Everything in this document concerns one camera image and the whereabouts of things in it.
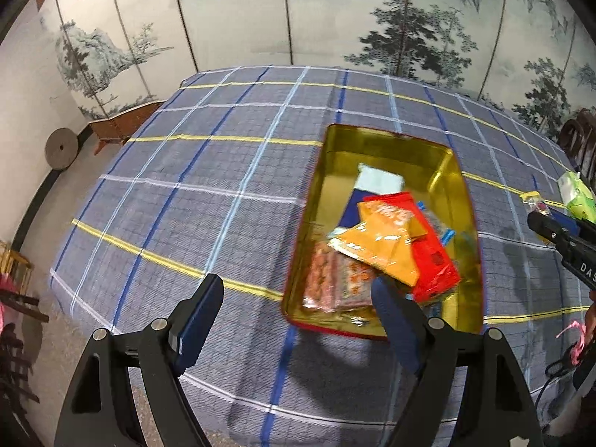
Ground person's right hand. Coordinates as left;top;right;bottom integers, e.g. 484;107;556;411
585;291;596;343

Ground red snack packet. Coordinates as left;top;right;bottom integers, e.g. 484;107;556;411
364;192;461;304

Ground clear bag orange crackers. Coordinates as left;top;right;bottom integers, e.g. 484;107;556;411
302;241;337;313

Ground round stone disc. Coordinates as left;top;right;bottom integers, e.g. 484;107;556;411
44;127;79;172

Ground green tissue pack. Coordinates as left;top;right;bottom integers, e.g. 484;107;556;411
558;171;596;223

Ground blue and white snack bag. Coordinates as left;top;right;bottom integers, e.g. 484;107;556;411
337;162;405;229

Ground painted folding screen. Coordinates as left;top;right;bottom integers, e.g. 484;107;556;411
34;0;595;134

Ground blue-edged dark snack packet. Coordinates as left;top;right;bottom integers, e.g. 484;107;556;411
417;201;456;247

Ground red gold toffee tin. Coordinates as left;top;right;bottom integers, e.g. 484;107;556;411
282;124;483;339

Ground orange snack packet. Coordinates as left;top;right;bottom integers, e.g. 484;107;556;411
329;201;425;288

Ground small yellow candy packet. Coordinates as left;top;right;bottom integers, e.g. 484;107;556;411
519;191;552;217

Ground dark wooden chair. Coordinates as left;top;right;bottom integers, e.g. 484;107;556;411
558;108;596;189

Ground wooden screen stand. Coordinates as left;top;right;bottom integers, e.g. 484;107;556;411
89;101;164;155

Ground clear bag orange twists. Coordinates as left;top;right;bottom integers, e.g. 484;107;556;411
335;254;377;310

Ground plaid blue tablecloth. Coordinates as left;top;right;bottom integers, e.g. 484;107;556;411
50;66;588;446

